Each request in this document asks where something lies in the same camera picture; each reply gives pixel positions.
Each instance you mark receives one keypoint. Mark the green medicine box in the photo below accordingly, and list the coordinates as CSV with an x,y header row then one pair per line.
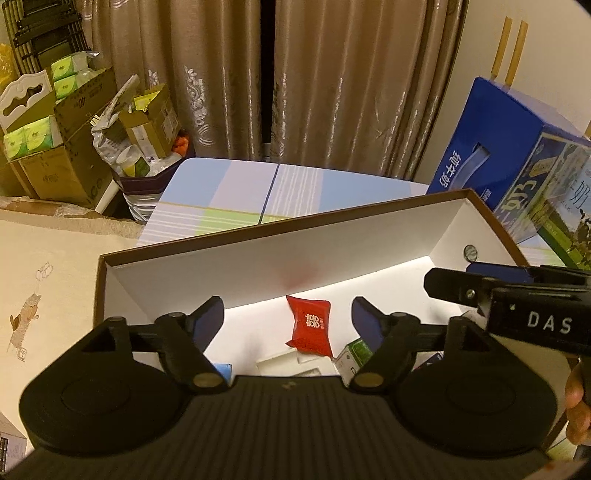
x,y
351,359

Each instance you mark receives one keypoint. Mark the white cream tube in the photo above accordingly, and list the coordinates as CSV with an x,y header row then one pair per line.
x,y
225,369

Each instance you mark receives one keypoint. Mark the brown curtain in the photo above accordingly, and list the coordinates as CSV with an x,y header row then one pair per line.
x,y
346,85

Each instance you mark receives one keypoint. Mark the checkered tablecloth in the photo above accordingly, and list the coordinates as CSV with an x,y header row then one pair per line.
x,y
208,196

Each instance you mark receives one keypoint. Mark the dark blue milk carton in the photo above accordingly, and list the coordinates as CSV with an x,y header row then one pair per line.
x,y
514,151

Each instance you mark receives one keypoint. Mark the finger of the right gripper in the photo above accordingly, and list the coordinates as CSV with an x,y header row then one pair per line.
x,y
462,288
545,274

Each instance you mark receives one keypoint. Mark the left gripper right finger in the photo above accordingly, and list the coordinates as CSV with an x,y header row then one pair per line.
x,y
392,341

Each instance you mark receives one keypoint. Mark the white plastic rectangular case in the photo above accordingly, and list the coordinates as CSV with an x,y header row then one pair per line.
x,y
294,363

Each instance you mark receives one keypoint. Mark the red candy packet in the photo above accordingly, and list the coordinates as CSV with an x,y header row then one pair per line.
x,y
311,326

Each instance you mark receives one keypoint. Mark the cardboard box with tissues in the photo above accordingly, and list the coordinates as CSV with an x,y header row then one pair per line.
x,y
46,139

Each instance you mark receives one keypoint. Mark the small open cardboard box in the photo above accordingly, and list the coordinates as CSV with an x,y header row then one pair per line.
x,y
151,122

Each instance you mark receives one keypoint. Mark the yellow plastic bag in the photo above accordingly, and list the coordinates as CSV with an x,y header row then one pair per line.
x,y
8,68

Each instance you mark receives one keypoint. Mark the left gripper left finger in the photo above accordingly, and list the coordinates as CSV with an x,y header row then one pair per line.
x,y
182,342

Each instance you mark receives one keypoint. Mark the black folding rack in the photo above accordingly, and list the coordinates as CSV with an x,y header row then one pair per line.
x,y
41,32

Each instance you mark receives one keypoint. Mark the light blue milk carton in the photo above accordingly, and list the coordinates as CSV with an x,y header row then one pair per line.
x,y
567,228

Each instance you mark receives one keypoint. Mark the brown cardboard storage box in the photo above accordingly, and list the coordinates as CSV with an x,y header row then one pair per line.
x,y
315,427

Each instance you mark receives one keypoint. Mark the person's right hand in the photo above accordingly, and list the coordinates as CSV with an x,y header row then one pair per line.
x,y
578,412

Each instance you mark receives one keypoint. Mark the small photo card box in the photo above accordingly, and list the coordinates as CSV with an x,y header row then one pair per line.
x,y
13,445

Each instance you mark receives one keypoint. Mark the cartoon print bedsheet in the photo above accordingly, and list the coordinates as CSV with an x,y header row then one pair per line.
x,y
49,261

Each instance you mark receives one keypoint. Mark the crumpled grey plastic bag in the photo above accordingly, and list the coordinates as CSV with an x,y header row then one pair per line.
x,y
110,138

